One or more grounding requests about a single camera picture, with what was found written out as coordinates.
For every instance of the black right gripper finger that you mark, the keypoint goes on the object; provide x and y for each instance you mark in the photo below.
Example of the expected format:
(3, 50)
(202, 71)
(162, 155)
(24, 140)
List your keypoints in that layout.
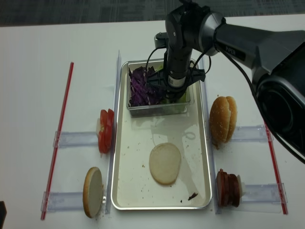
(180, 97)

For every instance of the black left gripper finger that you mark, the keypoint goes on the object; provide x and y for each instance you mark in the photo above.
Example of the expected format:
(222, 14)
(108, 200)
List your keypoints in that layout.
(168, 97)

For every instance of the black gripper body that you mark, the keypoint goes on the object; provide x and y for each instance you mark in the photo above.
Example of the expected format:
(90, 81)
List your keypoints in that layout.
(167, 82)

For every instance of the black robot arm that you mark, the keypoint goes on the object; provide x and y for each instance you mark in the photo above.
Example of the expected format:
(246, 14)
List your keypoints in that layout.
(276, 59)

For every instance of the green lettuce pile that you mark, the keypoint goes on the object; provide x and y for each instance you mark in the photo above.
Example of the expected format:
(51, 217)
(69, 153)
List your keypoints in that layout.
(168, 108)

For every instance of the tomato slices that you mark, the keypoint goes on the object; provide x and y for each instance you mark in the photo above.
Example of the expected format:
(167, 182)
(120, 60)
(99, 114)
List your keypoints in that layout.
(105, 130)

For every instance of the white pusher behind tomato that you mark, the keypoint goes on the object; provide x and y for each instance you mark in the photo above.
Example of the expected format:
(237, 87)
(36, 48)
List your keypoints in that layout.
(98, 126)

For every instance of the meat patty slices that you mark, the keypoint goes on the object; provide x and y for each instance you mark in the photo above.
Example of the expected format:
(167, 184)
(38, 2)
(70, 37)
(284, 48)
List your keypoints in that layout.
(228, 189)

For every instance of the clear track behind tomato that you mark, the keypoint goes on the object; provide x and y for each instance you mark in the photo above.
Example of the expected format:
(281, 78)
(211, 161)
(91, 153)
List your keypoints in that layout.
(74, 139)

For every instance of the white pusher behind patties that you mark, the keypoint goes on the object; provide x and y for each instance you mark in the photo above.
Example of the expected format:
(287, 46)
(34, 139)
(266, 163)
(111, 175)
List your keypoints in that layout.
(241, 186)

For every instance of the clear track behind patties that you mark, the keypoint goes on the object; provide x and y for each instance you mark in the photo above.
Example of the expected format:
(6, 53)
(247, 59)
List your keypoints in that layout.
(268, 193)

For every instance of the clear plastic container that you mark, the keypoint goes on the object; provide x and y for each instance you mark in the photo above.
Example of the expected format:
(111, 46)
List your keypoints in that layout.
(147, 110)

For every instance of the purple cabbage shreds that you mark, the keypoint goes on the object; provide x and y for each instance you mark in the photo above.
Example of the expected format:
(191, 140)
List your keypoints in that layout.
(141, 92)

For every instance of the sesame burger bun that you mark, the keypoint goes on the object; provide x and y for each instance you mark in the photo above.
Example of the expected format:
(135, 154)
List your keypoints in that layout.
(222, 120)

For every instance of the bottom bun slice on tray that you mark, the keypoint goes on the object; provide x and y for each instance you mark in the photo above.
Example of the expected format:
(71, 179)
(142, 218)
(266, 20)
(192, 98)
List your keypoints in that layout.
(164, 163)

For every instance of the metal serving tray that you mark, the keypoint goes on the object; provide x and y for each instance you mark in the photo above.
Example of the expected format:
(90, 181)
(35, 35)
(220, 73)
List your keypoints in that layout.
(133, 187)

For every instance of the clear track behind sesame bun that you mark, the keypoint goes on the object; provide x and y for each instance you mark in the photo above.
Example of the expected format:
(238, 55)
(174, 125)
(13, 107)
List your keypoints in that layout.
(257, 133)

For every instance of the dark food scrap on tray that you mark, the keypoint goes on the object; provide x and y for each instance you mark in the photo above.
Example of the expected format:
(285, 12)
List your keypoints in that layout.
(192, 196)

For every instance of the upright bun half left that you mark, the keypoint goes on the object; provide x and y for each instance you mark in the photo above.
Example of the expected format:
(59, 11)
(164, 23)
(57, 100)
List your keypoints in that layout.
(92, 192)

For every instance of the left red rod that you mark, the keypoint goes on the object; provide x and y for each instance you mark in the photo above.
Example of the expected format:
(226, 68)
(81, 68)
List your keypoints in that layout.
(54, 155)

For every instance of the red rod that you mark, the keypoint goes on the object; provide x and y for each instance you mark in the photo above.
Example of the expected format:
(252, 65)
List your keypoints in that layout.
(54, 155)
(276, 176)

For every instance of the clear track behind bun half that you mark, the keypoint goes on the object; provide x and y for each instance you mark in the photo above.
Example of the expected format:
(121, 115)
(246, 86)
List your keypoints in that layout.
(61, 201)

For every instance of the right red rod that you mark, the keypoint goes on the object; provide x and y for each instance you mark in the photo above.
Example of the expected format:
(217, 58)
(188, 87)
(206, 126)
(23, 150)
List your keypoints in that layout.
(276, 176)

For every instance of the dark object at table edge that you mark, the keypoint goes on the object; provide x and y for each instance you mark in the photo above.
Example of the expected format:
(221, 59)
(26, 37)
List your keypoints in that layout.
(3, 211)

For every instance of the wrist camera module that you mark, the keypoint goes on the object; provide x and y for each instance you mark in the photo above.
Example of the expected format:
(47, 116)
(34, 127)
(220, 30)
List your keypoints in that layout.
(161, 40)

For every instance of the right clear long rail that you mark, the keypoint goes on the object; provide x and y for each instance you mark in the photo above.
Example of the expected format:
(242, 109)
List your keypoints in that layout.
(209, 144)

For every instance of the clear long rail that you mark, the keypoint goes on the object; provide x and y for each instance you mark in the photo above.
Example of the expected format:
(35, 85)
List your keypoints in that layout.
(108, 202)
(209, 144)

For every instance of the left clear long rail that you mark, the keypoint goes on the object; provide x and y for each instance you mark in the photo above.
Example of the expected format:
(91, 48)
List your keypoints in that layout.
(108, 202)

